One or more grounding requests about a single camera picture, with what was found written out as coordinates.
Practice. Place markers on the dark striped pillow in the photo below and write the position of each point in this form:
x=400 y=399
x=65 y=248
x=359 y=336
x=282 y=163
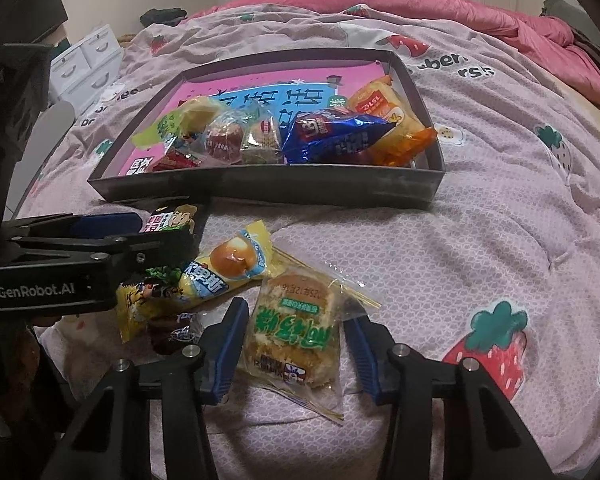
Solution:
x=592 y=50

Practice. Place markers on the pink quilt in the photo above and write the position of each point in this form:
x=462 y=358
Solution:
x=430 y=5

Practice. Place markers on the dark clothing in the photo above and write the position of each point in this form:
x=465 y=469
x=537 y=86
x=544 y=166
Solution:
x=162 y=16

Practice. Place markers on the small clear brown snack packet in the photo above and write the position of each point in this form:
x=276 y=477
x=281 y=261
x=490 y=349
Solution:
x=262 y=137

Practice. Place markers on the blue snack packet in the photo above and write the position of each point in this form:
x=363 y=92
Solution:
x=335 y=137

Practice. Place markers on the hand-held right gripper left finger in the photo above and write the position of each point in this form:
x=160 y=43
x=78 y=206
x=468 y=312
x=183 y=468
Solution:
x=227 y=355

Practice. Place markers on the yellow cartoon snack packet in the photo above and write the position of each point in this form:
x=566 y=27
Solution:
x=150 y=302

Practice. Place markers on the yellow egg picture snack packet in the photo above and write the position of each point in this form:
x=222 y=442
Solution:
x=230 y=260

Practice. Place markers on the clear pastry packet green label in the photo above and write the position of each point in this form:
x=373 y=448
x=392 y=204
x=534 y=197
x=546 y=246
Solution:
x=292 y=335

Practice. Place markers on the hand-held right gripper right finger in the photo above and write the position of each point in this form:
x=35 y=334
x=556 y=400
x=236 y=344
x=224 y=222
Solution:
x=365 y=355

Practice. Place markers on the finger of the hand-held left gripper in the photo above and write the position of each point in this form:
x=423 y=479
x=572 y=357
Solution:
x=105 y=224
x=145 y=255

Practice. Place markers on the strawberry printed pink blanket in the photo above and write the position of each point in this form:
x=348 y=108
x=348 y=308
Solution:
x=480 y=235

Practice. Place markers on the dark cardboard box tray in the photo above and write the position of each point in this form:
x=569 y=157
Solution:
x=260 y=182

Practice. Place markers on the clear packet with round biscuits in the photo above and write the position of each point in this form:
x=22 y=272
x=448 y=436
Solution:
x=222 y=140

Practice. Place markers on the dark cartoon snack packet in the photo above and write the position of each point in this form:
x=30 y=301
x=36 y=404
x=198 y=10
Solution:
x=172 y=217

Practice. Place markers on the black bag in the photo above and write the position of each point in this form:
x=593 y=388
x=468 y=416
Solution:
x=37 y=10

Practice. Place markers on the white drawer cabinet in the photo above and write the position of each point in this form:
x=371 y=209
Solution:
x=87 y=62

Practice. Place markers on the dark brown snack packet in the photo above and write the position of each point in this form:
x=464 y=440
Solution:
x=177 y=335

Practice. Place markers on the yellow and green snack packet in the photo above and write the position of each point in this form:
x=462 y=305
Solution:
x=195 y=112

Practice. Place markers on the pale curved panel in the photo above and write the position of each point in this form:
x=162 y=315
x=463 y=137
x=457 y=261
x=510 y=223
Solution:
x=50 y=135

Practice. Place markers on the red snack packet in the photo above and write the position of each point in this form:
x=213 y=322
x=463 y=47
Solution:
x=177 y=161

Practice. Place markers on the orange snack packet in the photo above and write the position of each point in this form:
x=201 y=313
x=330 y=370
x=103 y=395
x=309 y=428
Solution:
x=390 y=110

